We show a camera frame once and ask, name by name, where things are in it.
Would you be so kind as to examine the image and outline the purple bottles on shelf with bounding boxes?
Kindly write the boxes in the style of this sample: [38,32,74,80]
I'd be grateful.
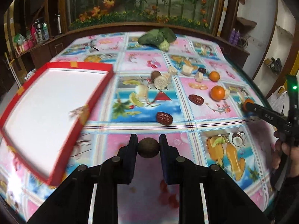
[229,29,240,46]

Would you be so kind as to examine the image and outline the right human hand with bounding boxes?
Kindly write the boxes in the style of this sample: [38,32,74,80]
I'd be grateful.
[272,130,299,178]

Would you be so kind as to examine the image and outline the pink containers on shelf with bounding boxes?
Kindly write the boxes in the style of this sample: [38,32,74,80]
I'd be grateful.
[13,33,34,55]

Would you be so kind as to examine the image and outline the brown round longan fruit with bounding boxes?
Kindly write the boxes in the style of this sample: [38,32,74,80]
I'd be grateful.
[137,138,160,158]

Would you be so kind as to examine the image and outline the steel thermos bottle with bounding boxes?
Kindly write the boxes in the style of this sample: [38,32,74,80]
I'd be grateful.
[35,19,44,44]

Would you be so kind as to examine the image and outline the green leafy bok choy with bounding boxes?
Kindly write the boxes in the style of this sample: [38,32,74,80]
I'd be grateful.
[138,27,177,52]

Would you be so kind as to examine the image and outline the black eyeglasses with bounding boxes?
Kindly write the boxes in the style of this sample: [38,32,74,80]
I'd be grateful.
[89,36,99,51]

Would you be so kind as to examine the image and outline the orange tangerine gripped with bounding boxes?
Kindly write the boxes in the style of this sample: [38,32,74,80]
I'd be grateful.
[242,98,254,112]

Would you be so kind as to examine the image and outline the orange tangerine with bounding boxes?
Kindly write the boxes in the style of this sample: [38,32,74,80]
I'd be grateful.
[209,71,220,82]
[210,85,226,101]

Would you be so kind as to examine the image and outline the red jujube date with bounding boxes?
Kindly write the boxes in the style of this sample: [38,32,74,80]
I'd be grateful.
[188,94,204,105]
[156,112,173,125]

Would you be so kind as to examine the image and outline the colourful printed tablecloth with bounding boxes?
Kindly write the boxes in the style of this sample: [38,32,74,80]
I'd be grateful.
[1,32,275,223]

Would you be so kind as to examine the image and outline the red gift box lid tray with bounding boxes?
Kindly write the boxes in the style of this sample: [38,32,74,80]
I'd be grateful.
[1,61,113,186]

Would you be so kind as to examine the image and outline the artificial flower glass display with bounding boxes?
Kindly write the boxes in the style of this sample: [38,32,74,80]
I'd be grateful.
[66,0,218,33]

